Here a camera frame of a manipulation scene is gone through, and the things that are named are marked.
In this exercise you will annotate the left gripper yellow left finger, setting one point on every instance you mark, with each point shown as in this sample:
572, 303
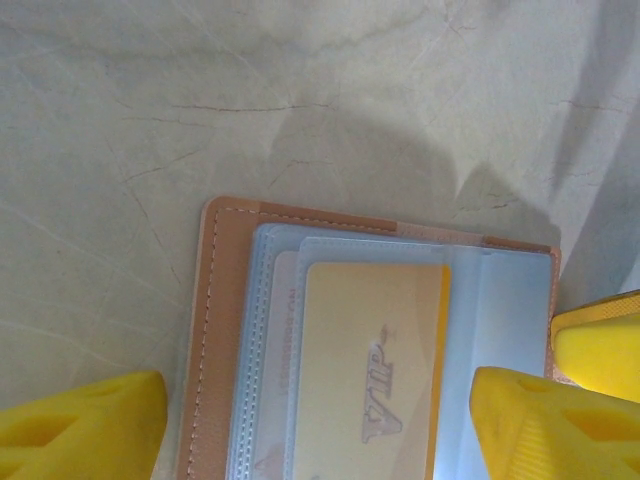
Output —
100, 430

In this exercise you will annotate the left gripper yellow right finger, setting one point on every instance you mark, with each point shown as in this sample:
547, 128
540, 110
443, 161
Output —
525, 440

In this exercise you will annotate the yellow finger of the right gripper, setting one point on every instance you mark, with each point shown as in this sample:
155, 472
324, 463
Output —
600, 350

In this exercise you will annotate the pink leather card holder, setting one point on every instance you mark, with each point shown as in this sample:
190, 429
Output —
225, 300

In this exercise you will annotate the gold VIP card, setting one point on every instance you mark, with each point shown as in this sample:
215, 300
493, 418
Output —
360, 325

